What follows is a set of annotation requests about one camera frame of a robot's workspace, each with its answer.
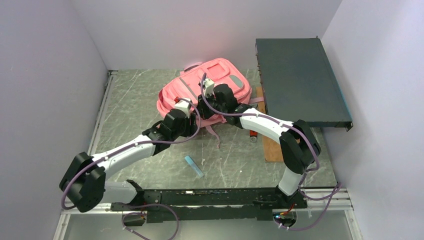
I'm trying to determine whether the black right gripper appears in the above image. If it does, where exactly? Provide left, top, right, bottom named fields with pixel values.
left=193, top=90, right=227, bottom=120

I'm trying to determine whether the pink student backpack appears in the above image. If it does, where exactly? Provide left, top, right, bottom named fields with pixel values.
left=156, top=57, right=264, bottom=150

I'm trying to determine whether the wooden board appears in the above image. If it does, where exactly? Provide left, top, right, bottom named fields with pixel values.
left=255, top=86, right=284, bottom=163

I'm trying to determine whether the light blue eraser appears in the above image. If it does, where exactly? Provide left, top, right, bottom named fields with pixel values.
left=184, top=155, right=204, bottom=178

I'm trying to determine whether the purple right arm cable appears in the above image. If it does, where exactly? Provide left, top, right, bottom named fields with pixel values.
left=199, top=72, right=342, bottom=232

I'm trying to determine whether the red handled wrench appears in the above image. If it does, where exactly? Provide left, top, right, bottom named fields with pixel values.
left=249, top=130, right=258, bottom=143

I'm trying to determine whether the aluminium frame rail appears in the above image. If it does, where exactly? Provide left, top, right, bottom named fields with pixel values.
left=54, top=187, right=363, bottom=240

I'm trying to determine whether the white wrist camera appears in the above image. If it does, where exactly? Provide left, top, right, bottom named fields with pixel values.
left=173, top=97, right=192, bottom=118
left=201, top=78, right=215, bottom=97

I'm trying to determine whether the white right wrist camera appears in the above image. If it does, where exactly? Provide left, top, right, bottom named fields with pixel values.
left=201, top=78, right=215, bottom=97

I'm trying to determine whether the dark green metal box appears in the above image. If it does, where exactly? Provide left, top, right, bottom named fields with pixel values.
left=255, top=37, right=353, bottom=131

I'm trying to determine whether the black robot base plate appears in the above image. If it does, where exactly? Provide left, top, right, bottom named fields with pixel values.
left=111, top=187, right=308, bottom=223

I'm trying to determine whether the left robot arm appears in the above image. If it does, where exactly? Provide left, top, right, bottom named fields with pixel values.
left=59, top=107, right=202, bottom=213

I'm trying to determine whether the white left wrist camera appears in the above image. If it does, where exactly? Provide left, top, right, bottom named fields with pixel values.
left=173, top=97, right=192, bottom=118

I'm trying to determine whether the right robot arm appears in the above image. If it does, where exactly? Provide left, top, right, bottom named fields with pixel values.
left=197, top=82, right=321, bottom=208

